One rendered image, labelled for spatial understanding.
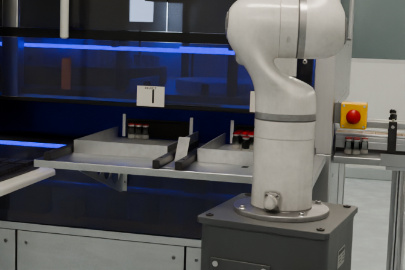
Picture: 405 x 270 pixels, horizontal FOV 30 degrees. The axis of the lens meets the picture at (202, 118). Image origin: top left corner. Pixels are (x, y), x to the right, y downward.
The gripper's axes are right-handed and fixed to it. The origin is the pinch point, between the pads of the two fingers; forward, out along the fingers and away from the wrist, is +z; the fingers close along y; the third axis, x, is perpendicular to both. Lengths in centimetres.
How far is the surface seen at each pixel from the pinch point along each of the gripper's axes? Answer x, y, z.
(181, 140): 1.1, 24.6, -0.6
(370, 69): -484, -15, -4
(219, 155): 2.4, 14.1, 2.3
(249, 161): 2.4, 6.4, 3.3
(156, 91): -23.4, 39.1, -11.2
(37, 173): -3, 67, 12
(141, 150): 2.4, 35.1, 2.5
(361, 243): -263, -18, 92
